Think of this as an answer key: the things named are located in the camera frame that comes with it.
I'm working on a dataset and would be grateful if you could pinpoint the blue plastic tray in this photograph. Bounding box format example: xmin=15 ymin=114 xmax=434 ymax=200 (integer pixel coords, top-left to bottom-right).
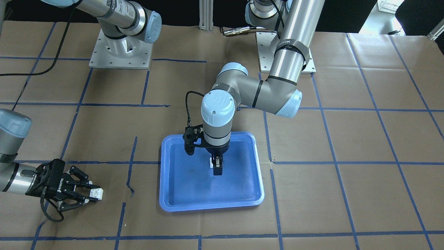
xmin=159 ymin=132 xmax=265 ymax=212

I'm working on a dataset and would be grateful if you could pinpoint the white toy block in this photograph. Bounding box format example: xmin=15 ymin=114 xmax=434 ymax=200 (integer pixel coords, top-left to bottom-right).
xmin=211 ymin=155 xmax=223 ymax=169
xmin=89 ymin=188 xmax=104 ymax=200

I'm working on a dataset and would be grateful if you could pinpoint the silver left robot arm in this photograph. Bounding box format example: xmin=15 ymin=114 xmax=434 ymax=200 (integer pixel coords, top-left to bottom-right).
xmin=183 ymin=0 xmax=324 ymax=176

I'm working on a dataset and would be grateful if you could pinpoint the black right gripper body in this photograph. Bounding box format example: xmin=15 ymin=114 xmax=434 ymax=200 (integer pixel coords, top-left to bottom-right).
xmin=25 ymin=159 xmax=68 ymax=201

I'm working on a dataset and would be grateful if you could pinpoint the silver cable connector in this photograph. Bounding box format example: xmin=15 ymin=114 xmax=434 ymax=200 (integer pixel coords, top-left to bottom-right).
xmin=219 ymin=26 xmax=258 ymax=38

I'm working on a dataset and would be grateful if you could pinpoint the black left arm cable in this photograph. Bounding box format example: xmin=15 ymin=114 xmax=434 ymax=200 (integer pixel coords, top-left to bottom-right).
xmin=0 ymin=0 xmax=84 ymax=111

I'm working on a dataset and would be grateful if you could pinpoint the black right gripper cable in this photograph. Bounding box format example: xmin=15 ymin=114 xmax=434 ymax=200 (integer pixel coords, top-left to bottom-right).
xmin=185 ymin=91 xmax=205 ymax=127

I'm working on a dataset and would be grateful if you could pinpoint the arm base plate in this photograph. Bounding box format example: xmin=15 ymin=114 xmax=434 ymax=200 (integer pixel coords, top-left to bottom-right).
xmin=255 ymin=31 xmax=316 ymax=75
xmin=89 ymin=30 xmax=153 ymax=70

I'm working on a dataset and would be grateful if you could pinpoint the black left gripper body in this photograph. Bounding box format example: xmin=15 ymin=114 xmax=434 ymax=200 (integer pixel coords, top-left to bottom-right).
xmin=182 ymin=124 xmax=230 ymax=156

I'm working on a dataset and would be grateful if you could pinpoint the aluminium frame post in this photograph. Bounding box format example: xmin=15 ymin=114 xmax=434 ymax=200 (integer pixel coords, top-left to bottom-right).
xmin=198 ymin=0 xmax=214 ymax=33

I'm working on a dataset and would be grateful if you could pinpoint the white basket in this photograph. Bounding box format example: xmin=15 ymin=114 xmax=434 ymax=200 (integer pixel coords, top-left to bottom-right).
xmin=376 ymin=0 xmax=404 ymax=14

